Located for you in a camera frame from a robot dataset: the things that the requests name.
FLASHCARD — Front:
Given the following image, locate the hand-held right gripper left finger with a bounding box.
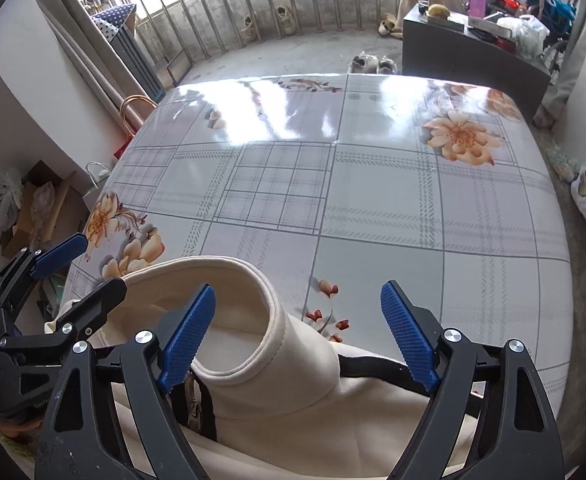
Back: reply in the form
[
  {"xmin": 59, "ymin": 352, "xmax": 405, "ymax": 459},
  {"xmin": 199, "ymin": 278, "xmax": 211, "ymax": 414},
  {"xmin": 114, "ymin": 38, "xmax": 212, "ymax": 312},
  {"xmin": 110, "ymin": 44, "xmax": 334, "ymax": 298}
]
[{"xmin": 34, "ymin": 282, "xmax": 217, "ymax": 480}]

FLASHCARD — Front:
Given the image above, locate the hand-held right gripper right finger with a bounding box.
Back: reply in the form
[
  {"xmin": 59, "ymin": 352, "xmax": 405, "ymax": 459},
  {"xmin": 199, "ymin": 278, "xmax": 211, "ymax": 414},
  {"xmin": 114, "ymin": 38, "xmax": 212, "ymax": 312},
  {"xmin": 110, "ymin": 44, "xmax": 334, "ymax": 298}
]
[{"xmin": 379, "ymin": 281, "xmax": 566, "ymax": 480}]

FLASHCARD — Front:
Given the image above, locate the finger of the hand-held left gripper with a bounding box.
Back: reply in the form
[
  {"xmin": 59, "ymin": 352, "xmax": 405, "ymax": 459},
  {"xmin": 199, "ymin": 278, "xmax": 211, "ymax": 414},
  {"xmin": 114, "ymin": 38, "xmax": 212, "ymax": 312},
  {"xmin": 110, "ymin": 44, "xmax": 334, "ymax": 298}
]
[
  {"xmin": 0, "ymin": 276, "xmax": 128, "ymax": 357},
  {"xmin": 0, "ymin": 233, "xmax": 90, "ymax": 333}
]

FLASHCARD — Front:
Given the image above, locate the cream jacket with black stripes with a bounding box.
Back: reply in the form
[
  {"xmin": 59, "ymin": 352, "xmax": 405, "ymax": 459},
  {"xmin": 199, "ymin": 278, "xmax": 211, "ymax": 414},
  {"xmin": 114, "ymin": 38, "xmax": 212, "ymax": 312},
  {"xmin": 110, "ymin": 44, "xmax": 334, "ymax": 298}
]
[{"xmin": 43, "ymin": 256, "xmax": 479, "ymax": 480}]

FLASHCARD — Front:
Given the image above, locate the person's left hand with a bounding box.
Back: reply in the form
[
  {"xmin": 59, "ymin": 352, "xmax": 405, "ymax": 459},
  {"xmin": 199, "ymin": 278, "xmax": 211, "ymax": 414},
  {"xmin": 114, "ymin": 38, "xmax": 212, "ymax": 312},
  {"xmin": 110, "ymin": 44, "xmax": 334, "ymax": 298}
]
[{"xmin": 0, "ymin": 412, "xmax": 42, "ymax": 442}]

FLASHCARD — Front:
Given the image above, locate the cardboard box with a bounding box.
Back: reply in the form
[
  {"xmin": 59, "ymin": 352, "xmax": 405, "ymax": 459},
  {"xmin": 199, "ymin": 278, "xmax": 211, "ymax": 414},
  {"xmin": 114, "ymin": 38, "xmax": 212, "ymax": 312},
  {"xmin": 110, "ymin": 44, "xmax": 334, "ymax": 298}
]
[{"xmin": 0, "ymin": 160, "xmax": 90, "ymax": 259}]

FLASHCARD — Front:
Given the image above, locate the crumpled clear plastic bag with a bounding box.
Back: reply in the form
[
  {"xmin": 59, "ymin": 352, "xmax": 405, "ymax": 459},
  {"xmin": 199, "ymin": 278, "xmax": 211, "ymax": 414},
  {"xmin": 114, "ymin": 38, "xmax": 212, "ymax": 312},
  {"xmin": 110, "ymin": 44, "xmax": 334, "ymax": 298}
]
[{"xmin": 0, "ymin": 167, "xmax": 24, "ymax": 232}]

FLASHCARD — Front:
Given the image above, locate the red gift bag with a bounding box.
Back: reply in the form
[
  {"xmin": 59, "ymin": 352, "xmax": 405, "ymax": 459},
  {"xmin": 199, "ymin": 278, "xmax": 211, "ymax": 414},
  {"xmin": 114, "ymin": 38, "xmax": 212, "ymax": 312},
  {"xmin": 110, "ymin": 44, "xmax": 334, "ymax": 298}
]
[{"xmin": 114, "ymin": 94, "xmax": 160, "ymax": 161}]

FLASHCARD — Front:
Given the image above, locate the floral checked tablecloth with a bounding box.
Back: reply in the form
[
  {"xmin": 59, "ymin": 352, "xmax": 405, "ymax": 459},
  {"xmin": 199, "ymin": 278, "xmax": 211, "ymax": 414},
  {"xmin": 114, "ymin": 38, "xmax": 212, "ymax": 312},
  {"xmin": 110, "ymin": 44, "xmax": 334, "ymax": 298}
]
[{"xmin": 60, "ymin": 72, "xmax": 574, "ymax": 436}]

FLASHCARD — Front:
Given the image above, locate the beige curtain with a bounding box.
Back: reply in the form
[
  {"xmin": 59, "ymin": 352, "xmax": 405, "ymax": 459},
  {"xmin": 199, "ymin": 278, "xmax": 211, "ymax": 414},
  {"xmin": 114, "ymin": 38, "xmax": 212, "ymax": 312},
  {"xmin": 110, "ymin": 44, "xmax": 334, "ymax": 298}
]
[{"xmin": 25, "ymin": 0, "xmax": 166, "ymax": 138}]

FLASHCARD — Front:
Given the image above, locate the grey folded rack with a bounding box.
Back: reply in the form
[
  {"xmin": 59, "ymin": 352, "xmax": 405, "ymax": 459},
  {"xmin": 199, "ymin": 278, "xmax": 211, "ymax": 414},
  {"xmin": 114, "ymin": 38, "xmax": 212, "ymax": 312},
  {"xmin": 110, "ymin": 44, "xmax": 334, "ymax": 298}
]
[{"xmin": 107, "ymin": 25, "xmax": 167, "ymax": 104}]

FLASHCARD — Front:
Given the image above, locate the blue polka-dot cushion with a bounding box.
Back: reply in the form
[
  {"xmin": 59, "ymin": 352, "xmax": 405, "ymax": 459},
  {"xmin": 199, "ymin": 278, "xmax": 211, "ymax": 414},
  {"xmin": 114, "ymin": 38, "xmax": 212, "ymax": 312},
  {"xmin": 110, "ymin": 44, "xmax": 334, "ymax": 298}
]
[{"xmin": 92, "ymin": 4, "xmax": 138, "ymax": 37}]

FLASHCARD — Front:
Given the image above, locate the dark low cabinet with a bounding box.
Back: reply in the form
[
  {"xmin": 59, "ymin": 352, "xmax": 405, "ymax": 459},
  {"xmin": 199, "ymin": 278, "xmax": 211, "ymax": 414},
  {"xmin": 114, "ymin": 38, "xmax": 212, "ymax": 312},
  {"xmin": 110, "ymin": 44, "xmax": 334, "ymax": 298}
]
[{"xmin": 402, "ymin": 2, "xmax": 554, "ymax": 112}]

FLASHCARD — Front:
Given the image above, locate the beige shoe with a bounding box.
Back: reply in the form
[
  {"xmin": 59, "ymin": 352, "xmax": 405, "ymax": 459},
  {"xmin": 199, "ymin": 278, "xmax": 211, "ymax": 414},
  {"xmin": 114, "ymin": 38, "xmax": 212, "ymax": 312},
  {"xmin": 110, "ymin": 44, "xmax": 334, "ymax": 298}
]
[
  {"xmin": 273, "ymin": 5, "xmax": 297, "ymax": 37},
  {"xmin": 240, "ymin": 10, "xmax": 260, "ymax": 42}
]

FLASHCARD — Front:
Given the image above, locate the grey curtain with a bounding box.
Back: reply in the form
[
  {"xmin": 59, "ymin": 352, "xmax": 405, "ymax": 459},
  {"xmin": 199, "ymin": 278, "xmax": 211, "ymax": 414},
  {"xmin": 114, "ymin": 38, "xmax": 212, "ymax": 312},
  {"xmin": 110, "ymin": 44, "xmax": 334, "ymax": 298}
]
[{"xmin": 533, "ymin": 0, "xmax": 586, "ymax": 129}]

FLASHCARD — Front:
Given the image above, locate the white plastic bag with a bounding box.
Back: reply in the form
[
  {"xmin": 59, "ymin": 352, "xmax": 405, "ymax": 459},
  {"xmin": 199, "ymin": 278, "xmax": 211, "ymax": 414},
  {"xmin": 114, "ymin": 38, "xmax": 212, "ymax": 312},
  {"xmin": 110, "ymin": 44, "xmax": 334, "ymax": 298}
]
[{"xmin": 498, "ymin": 14, "xmax": 550, "ymax": 59}]

